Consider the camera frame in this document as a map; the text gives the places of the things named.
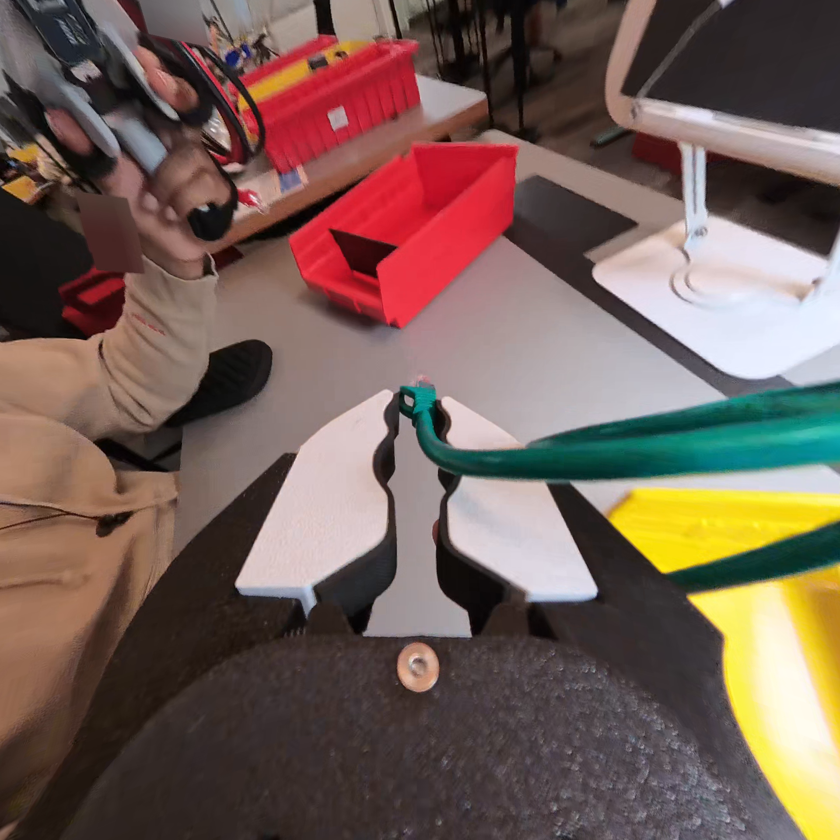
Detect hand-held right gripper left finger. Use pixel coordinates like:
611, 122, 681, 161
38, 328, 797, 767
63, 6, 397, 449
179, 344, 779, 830
234, 389, 401, 634

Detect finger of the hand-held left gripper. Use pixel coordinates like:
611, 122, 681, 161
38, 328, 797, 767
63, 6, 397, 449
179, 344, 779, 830
0, 26, 123, 158
97, 23, 181, 124

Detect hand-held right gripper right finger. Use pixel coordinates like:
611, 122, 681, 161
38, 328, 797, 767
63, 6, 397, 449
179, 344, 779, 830
432, 394, 601, 634

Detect green ethernet cable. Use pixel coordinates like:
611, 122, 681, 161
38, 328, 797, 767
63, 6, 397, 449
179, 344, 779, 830
398, 381, 840, 593

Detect red plastic bin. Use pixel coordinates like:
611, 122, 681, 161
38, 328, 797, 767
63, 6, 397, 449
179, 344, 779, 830
289, 141, 521, 329

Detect yellow plastic bin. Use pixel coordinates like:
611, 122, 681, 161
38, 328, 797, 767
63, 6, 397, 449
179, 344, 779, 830
607, 487, 840, 840

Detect person's left forearm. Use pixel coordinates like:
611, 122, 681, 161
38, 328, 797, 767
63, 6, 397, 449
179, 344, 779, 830
98, 255, 221, 441

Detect small red storage box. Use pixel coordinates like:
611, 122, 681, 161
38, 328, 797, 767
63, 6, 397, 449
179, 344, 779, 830
58, 268, 127, 337

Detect dark rounded object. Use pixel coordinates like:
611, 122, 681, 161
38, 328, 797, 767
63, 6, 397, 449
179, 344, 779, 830
164, 339, 274, 429

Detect red ribbed storage crate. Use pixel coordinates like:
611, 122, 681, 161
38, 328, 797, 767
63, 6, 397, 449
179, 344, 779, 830
238, 36, 422, 175

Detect dark bin divider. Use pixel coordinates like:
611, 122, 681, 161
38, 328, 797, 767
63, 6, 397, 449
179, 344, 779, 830
328, 228, 399, 278

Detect wood-edged desk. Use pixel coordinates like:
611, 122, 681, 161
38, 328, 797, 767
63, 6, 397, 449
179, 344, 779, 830
217, 74, 490, 253

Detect black table mat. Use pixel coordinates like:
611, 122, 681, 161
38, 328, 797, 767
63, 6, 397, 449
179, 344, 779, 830
505, 174, 795, 398

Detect thin black earphone cord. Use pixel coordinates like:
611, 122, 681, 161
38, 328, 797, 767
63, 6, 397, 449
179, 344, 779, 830
0, 500, 133, 539

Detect white board bracket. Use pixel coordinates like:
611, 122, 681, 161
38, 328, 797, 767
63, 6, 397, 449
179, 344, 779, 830
630, 98, 840, 188

